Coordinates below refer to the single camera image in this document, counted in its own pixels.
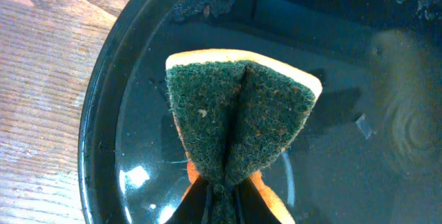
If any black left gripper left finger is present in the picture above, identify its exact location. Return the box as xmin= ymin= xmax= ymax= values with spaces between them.
xmin=165 ymin=176 xmax=214 ymax=224

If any orange green scrub sponge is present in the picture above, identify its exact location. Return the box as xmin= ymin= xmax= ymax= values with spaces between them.
xmin=166 ymin=49 xmax=323 ymax=223

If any black round tray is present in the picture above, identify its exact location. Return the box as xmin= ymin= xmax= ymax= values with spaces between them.
xmin=78 ymin=0 xmax=441 ymax=224

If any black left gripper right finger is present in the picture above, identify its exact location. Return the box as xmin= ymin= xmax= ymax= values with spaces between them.
xmin=234 ymin=178 xmax=281 ymax=224

